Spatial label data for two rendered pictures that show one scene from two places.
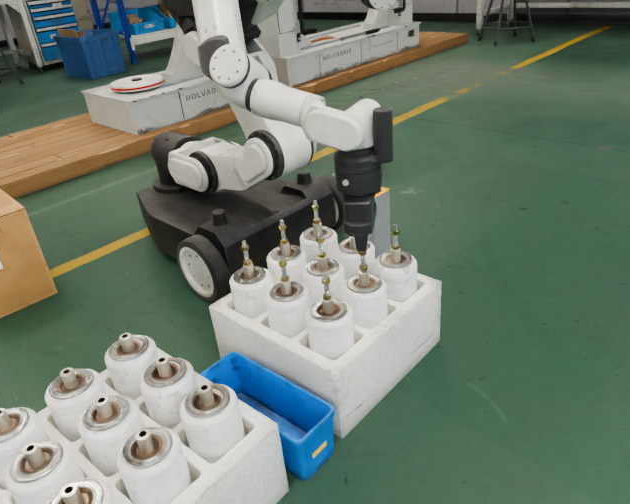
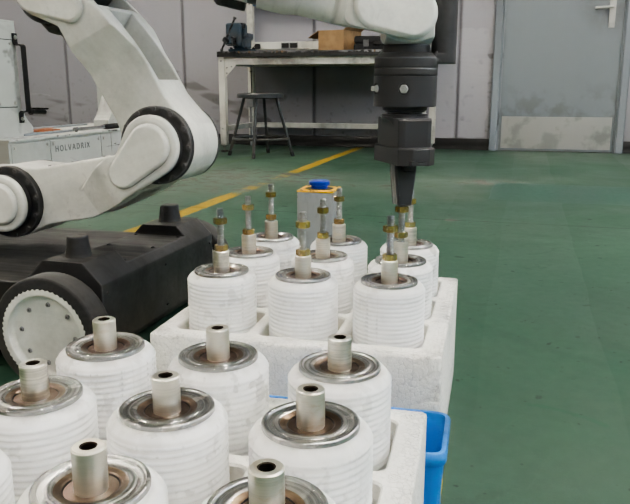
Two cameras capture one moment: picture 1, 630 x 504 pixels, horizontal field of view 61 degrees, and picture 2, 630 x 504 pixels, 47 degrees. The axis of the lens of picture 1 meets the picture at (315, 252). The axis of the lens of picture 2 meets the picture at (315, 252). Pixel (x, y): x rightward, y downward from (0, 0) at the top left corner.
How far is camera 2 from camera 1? 0.68 m
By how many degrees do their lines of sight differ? 33
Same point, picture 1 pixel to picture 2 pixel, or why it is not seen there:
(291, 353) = not seen: hidden behind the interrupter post
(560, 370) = (609, 375)
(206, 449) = not seen: hidden behind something
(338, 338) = (417, 316)
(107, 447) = (198, 464)
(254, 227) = (132, 263)
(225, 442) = (386, 434)
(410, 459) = (545, 486)
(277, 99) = not seen: outside the picture
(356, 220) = (414, 146)
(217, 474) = (409, 477)
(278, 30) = not seen: outside the picture
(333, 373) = (435, 359)
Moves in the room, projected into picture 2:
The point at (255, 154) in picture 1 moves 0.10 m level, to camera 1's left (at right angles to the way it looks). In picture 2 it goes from (151, 137) to (93, 139)
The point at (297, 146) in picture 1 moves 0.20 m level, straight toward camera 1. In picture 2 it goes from (205, 133) to (253, 140)
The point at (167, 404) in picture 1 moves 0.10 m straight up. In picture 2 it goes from (245, 404) to (242, 299)
